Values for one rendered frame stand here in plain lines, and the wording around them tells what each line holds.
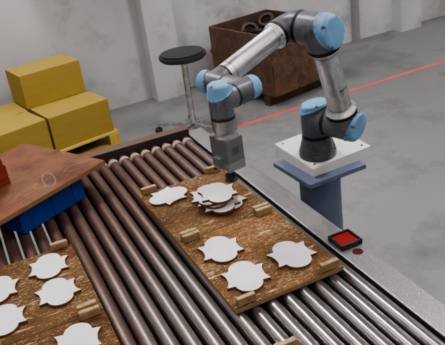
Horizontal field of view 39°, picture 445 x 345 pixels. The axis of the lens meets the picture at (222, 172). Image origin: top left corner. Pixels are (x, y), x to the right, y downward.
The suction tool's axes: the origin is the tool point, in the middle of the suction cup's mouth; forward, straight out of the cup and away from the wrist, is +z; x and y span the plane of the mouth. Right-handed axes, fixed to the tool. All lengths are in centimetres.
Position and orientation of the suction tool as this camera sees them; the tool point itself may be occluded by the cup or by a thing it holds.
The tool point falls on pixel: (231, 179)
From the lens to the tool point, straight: 198.3
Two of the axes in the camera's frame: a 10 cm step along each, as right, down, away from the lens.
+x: 7.8, -3.6, 5.1
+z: 1.3, 8.9, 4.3
